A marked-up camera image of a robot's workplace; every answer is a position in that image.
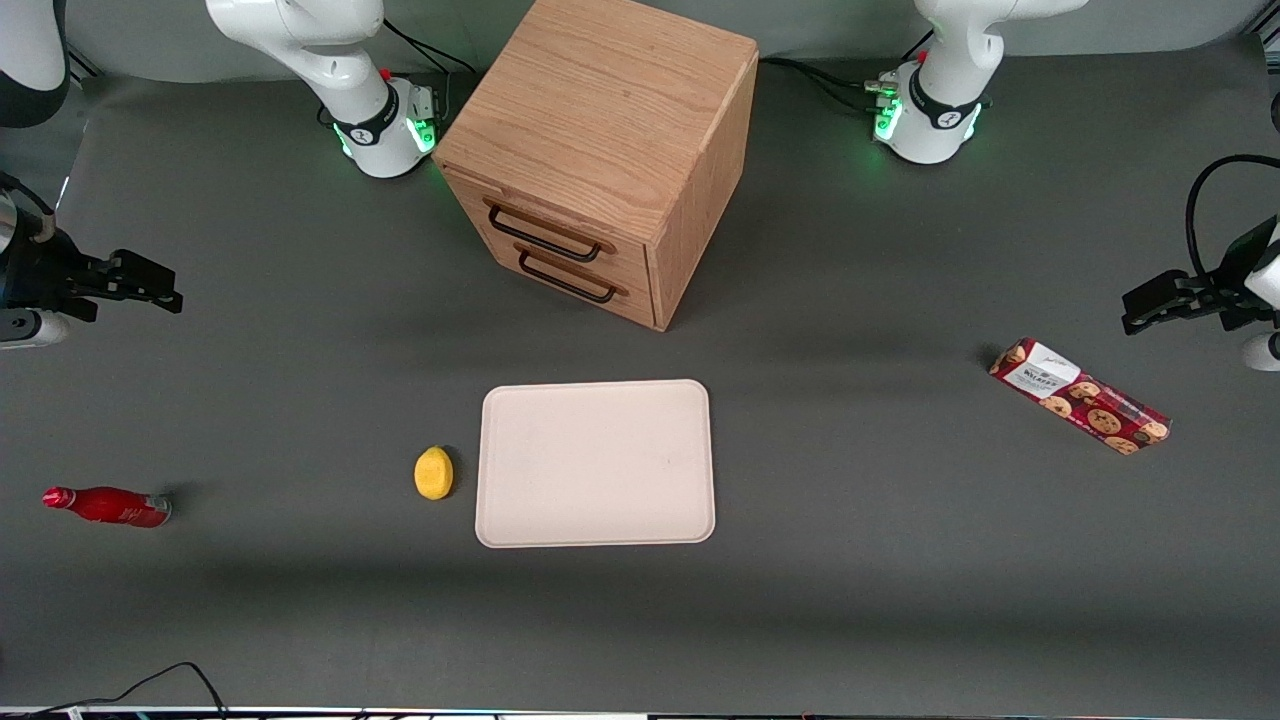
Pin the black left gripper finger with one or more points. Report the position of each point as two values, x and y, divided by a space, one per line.
1150 308
1190 285

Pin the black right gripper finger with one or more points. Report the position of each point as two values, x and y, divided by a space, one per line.
160 300
140 272

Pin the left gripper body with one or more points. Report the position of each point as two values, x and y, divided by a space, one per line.
1226 290

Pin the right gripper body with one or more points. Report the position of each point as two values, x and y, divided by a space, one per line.
38 273

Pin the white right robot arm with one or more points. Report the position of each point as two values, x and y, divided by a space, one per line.
340 60

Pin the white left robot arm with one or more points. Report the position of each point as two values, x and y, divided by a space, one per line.
945 90

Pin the wooden drawer cabinet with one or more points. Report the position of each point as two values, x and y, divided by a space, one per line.
600 100

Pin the red cookie box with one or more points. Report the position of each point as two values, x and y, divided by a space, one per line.
1080 395

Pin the red bottle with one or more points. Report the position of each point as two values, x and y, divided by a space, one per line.
110 506

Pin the yellow lemon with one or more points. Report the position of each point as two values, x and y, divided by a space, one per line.
433 474

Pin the beige plastic tray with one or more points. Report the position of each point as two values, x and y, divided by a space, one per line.
595 465

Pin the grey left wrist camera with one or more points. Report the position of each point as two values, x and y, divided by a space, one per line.
1265 352

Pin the aluminium frame rail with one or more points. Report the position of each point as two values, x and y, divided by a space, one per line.
1270 38
85 68

